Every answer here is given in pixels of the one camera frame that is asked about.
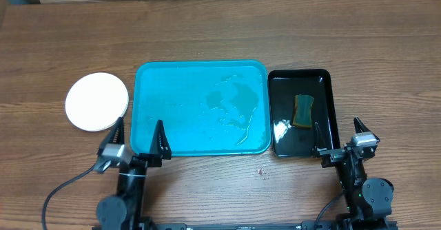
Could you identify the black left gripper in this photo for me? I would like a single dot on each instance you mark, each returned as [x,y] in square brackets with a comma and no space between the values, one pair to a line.
[154,158]

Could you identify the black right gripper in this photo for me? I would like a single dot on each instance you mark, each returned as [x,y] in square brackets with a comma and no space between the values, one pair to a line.
[335,156]

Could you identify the green yellow sponge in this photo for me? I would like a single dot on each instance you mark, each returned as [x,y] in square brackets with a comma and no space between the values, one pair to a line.
[302,111]

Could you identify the white plate with red squiggle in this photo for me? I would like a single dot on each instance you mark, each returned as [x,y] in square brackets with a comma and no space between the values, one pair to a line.
[96,101]

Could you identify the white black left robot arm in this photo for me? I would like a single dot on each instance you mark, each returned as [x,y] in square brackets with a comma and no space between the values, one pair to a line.
[123,210]

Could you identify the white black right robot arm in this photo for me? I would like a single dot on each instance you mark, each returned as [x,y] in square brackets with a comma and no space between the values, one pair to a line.
[368,199]

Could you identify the black rectangular water tray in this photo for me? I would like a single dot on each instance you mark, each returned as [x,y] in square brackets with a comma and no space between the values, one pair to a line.
[284,85]

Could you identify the teal plastic tray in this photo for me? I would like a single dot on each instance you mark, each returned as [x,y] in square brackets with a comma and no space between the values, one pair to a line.
[208,108]

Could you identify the small crumbs on table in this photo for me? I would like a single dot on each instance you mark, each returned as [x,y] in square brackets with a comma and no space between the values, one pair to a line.
[262,173]

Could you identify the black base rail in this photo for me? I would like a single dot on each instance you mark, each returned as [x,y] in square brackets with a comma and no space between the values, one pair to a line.
[305,225]

